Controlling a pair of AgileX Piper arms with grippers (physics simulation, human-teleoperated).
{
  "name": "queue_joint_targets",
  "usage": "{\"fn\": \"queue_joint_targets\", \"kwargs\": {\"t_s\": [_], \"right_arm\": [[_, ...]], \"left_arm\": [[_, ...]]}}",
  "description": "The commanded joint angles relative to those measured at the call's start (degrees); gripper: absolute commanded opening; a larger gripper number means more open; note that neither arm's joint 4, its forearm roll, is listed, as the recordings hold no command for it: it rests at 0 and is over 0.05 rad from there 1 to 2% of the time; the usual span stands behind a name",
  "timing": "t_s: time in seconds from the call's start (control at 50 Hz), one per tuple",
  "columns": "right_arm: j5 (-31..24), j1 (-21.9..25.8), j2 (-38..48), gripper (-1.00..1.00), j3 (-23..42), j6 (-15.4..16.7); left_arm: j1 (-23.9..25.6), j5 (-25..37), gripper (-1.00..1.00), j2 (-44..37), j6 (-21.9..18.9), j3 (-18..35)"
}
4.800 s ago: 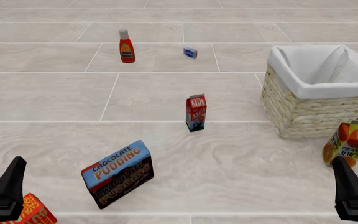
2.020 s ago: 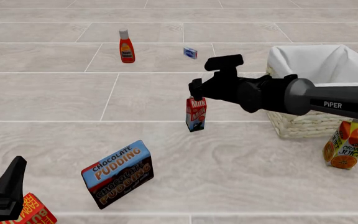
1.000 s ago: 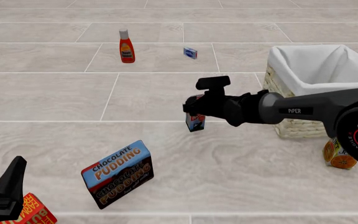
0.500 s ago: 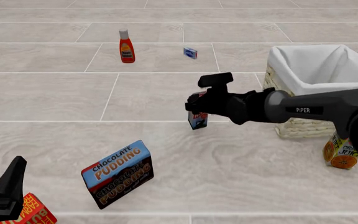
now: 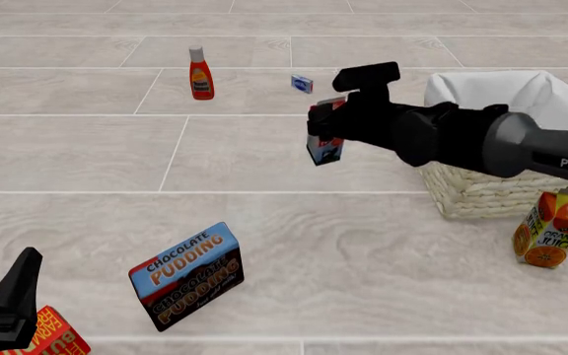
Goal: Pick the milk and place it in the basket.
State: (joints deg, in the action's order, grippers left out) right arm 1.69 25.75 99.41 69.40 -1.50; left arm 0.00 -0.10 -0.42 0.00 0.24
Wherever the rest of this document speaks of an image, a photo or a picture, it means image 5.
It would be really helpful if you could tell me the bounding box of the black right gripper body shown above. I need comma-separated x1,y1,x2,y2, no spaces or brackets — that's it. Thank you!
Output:
343,90,407,150

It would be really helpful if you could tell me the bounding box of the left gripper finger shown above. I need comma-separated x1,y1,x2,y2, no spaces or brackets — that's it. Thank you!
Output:
0,246,44,323

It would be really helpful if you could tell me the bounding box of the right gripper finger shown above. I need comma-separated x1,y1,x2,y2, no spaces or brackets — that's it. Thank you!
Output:
306,106,347,145

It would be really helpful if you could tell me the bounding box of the milk carton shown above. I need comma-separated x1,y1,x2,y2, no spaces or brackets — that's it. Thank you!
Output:
306,96,348,168

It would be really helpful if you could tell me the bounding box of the white cloth basket liner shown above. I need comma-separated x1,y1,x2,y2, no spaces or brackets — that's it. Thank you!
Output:
423,69,568,133

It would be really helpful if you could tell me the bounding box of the white wicker basket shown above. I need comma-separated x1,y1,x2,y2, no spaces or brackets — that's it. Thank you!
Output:
415,160,568,222

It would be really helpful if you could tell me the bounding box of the black plate on stalk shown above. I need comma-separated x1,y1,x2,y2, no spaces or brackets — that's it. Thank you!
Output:
331,61,402,98

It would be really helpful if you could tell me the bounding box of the small blue box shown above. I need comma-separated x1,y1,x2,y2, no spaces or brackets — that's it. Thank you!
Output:
290,73,315,96

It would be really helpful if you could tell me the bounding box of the red butter box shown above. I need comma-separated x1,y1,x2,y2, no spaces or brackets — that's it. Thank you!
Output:
0,305,93,355

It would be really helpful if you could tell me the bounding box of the red ketchup bottle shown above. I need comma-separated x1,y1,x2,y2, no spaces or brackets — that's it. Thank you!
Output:
187,44,216,102

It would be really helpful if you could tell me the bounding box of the chocolate pudding box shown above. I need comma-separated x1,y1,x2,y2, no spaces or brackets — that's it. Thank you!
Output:
127,221,247,333

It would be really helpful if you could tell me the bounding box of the orange juice carton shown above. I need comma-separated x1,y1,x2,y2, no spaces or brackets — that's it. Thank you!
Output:
512,186,568,270

